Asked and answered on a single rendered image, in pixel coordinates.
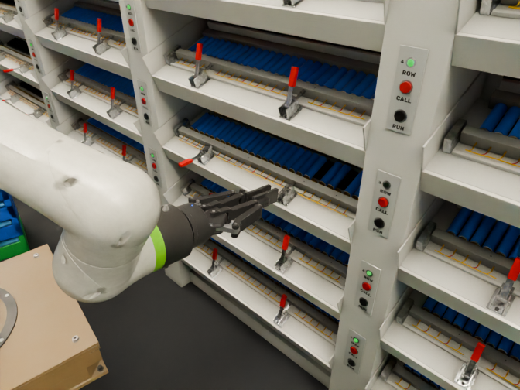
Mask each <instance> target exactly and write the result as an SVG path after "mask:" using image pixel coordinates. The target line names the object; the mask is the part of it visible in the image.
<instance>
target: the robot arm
mask: <svg viewBox="0 0 520 390"><path fill-rule="evenodd" d="M271 187H272V186H271V185H269V184H268V185H265V186H262V187H259V188H257V189H255V190H251V191H249V192H246V193H245V190H243V189H240V191H239V193H236V191H235V190H229V191H224V192H220V193H214V194H211V195H206V196H202V197H189V198H188V203H186V204H182V205H179V206H177V207H176V206H174V205H172V204H164V206H161V199H160V195H159V191H158V189H157V187H156V185H155V183H154V182H153V180H152V179H151V177H150V176H149V175H148V174H147V173H145V172H144V171H143V170H142V169H140V168H138V167H137V166H134V165H132V164H130V163H128V162H125V161H122V160H120V159H117V158H115V157H113V156H110V155H108V154H106V153H104V152H101V151H99V150H97V149H94V148H92V147H90V146H89V145H85V144H83V143H81V142H78V141H77V140H75V139H72V138H71V137H69V136H67V135H65V134H63V133H61V132H58V131H57V130H55V129H53V128H51V127H49V126H47V125H44V124H43V123H42V122H40V121H37V120H36V119H34V118H32V117H30V116H28V115H26V114H25V113H23V112H21V111H20V110H18V109H16V108H14V107H13V106H11V105H9V104H7V103H5V102H4V101H2V100H1V99H0V189H1V190H4V191H5V192H6V193H8V194H10V195H12V196H14V197H15V198H17V199H18V200H21V201H22V202H23V203H25V204H27V205H28V206H30V207H31V208H33V209H34V210H37V211H38V212H40V213H41V214H42V215H44V216H45V217H47V218H49V219H50V220H52V221H53V222H55V223H56V224H58V225H59V226H61V227H62V228H63V232H62V234H61V236H60V240H59V243H58V245H57V247H56V250H55V252H54V254H53V261H52V270H53V277H54V279H55V281H56V284H57V285H58V286H59V287H60V289H61V290H62V291H63V292H64V293H65V294H67V295H68V296H69V297H71V298H72V299H75V300H77V301H81V302H84V303H99V302H104V301H106V300H109V299H112V298H114V297H115V296H117V295H118V294H120V293H121V292H123V291H124V290H125V289H126V288H128V287H129V286H130V285H131V284H133V283H134V282H136V281H138V280H140V279H141V278H143V277H145V276H146V275H148V274H151V273H153V272H155V271H157V270H160V269H162V268H165V269H167V268H168V267H169V265H171V264H173V263H174V262H178V261H179V260H181V259H183V258H185V257H187V256H189V255H190V253H191V252H192V250H193V248H195V247H197V246H200V245H202V244H204V243H205V242H206V241H207V240H208V239H209V238H210V237H211V236H212V235H215V234H221V233H223V232H227V233H231V237H232V238H237V237H238V235H239V234H240V232H241V231H243V230H244V229H245V228H247V227H248V226H250V225H251V224H253V223H255V222H256V221H257V220H258V219H260V218H261V217H262V209H263V208H264V207H267V206H268V205H270V204H273V203H275V202H277V198H278V192H279V189H278V188H274V189H271ZM228 196H229V197H228Z"/></svg>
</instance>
